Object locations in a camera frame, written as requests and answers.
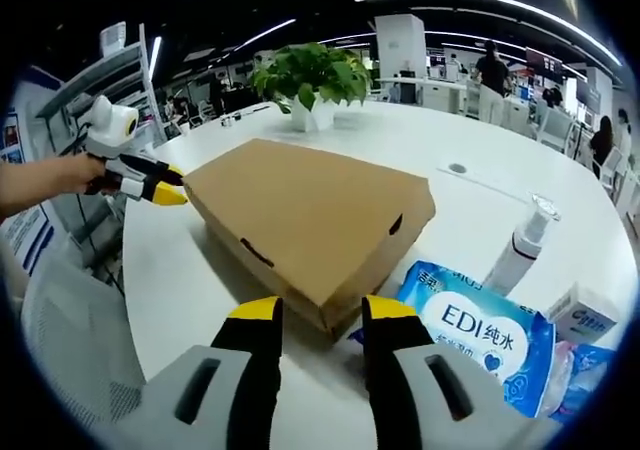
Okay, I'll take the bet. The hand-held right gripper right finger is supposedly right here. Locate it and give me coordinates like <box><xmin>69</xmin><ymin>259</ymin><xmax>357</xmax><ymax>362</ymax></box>
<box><xmin>362</xmin><ymin>294</ymin><xmax>566</xmax><ymax>450</ymax></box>

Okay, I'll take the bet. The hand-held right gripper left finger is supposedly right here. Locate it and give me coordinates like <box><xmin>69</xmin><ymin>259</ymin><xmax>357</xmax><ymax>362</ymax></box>
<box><xmin>107</xmin><ymin>295</ymin><xmax>284</xmax><ymax>450</ymax></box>

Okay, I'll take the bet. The blue wet wipes pack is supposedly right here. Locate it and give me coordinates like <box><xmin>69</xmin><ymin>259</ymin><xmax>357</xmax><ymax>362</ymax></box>
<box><xmin>397</xmin><ymin>259</ymin><xmax>558</xmax><ymax>419</ymax></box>

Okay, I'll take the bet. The brown cardboard shoe box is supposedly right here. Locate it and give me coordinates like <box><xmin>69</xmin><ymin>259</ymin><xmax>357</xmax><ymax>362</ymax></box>
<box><xmin>181</xmin><ymin>137</ymin><xmax>437</xmax><ymax>344</ymax></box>

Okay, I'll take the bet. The white pump bottle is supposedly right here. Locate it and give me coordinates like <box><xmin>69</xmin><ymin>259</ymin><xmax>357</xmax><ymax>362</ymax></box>
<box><xmin>480</xmin><ymin>192</ymin><xmax>562</xmax><ymax>297</ymax></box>

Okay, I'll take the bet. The small white carton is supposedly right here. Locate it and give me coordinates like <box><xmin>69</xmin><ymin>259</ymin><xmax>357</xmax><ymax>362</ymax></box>
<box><xmin>546</xmin><ymin>281</ymin><xmax>625</xmax><ymax>342</ymax></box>

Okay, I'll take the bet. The person's left hand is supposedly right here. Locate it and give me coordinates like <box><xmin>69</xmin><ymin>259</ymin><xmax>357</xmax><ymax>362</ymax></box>
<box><xmin>63</xmin><ymin>151</ymin><xmax>108</xmax><ymax>195</ymax></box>

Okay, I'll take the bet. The grey metal shelf rack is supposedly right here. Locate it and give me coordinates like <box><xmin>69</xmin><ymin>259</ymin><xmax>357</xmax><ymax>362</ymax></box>
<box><xmin>34</xmin><ymin>22</ymin><xmax>167</xmax><ymax>147</ymax></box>

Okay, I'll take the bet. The grey mesh office chair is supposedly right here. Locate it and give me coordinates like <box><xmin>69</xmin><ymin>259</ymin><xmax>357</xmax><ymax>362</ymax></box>
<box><xmin>18</xmin><ymin>253</ymin><xmax>147</xmax><ymax>442</ymax></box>

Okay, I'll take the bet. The ceiling light strip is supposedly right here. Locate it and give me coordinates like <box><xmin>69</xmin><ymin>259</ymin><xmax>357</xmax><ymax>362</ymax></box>
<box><xmin>231</xmin><ymin>18</ymin><xmax>297</xmax><ymax>55</ymax></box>
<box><xmin>353</xmin><ymin>0</ymin><xmax>625</xmax><ymax>67</ymax></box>

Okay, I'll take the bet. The potted green plant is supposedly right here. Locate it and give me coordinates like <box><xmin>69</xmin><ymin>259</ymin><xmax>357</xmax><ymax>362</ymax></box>
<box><xmin>248</xmin><ymin>42</ymin><xmax>374</xmax><ymax>132</ymax></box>

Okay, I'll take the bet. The white office chair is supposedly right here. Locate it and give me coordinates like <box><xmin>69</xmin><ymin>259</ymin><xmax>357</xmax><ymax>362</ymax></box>
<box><xmin>596</xmin><ymin>146</ymin><xmax>625</xmax><ymax>197</ymax></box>
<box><xmin>536</xmin><ymin>106</ymin><xmax>577</xmax><ymax>155</ymax></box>

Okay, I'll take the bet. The black cable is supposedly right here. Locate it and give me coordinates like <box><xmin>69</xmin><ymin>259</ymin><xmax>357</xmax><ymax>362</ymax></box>
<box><xmin>58</xmin><ymin>122</ymin><xmax>95</xmax><ymax>160</ymax></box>

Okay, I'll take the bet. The dark wall screen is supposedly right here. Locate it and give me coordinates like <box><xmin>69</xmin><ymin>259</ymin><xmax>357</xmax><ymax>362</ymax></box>
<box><xmin>523</xmin><ymin>46</ymin><xmax>565</xmax><ymax>75</ymax></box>

